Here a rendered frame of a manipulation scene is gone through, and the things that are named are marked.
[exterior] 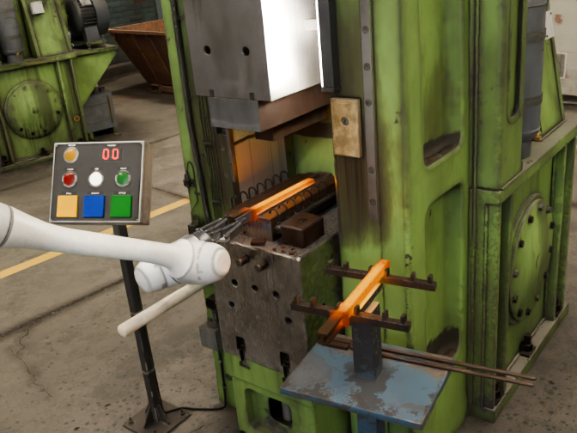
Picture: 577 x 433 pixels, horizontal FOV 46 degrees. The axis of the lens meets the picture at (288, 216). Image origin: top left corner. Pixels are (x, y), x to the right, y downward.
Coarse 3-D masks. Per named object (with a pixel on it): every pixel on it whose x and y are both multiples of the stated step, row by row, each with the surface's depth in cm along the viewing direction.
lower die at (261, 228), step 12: (288, 180) 246; (300, 180) 242; (324, 180) 239; (264, 192) 237; (276, 192) 233; (300, 192) 230; (312, 192) 229; (324, 192) 233; (240, 204) 228; (252, 204) 224; (276, 204) 220; (288, 204) 221; (300, 204) 222; (264, 216) 213; (276, 216) 213; (288, 216) 219; (252, 228) 217; (264, 228) 214
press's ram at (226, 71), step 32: (192, 0) 198; (224, 0) 191; (256, 0) 184; (288, 0) 193; (192, 32) 203; (224, 32) 195; (256, 32) 188; (288, 32) 195; (192, 64) 207; (224, 64) 200; (256, 64) 192; (288, 64) 198; (224, 96) 204; (256, 96) 197
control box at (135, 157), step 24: (72, 144) 236; (96, 144) 234; (120, 144) 232; (144, 144) 231; (72, 168) 235; (96, 168) 233; (120, 168) 231; (144, 168) 231; (72, 192) 234; (96, 192) 232; (120, 192) 230; (144, 192) 231; (144, 216) 231
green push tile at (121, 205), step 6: (114, 198) 229; (120, 198) 229; (126, 198) 228; (114, 204) 229; (120, 204) 229; (126, 204) 228; (114, 210) 229; (120, 210) 228; (126, 210) 228; (114, 216) 229; (120, 216) 228; (126, 216) 228
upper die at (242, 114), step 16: (208, 96) 208; (288, 96) 208; (304, 96) 215; (320, 96) 222; (224, 112) 206; (240, 112) 202; (256, 112) 199; (272, 112) 203; (288, 112) 210; (304, 112) 216; (240, 128) 205; (256, 128) 201
